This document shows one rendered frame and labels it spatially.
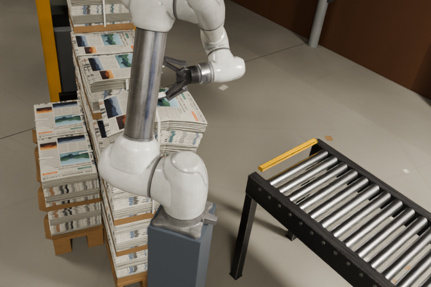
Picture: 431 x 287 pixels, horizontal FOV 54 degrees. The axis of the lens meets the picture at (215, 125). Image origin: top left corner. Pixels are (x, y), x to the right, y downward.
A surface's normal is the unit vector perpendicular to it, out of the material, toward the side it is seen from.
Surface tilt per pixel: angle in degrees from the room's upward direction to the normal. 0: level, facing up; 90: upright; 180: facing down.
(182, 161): 7
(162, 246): 90
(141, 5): 79
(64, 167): 1
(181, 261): 90
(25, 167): 0
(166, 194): 87
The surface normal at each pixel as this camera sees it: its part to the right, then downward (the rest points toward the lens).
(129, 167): -0.15, 0.21
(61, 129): 0.10, -0.81
